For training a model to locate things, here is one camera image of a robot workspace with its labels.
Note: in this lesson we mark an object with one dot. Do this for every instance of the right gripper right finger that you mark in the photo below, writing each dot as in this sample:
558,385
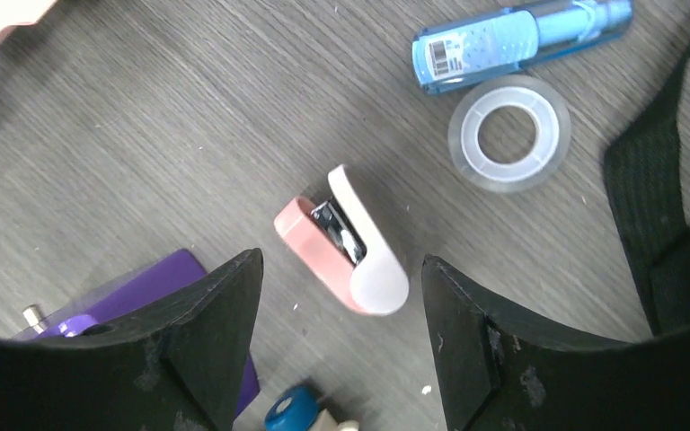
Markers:
501,366

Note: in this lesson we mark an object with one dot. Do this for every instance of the colourful toy block car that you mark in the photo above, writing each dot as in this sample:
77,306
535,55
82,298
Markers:
297,409

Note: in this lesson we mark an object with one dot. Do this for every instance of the black backpack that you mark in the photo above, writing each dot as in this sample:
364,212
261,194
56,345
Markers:
641,170

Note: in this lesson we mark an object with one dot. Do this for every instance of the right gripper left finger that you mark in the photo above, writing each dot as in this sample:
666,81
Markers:
175,364

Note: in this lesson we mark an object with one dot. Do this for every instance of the blue correction tape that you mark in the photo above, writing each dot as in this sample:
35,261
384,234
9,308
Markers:
469,51

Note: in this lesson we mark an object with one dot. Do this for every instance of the purple stapler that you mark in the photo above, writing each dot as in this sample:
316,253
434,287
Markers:
164,278

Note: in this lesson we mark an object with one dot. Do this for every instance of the clear tape roll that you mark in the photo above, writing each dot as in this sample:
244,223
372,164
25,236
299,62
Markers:
509,134

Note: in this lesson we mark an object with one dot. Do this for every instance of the pink eraser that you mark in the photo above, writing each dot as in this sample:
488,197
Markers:
341,243

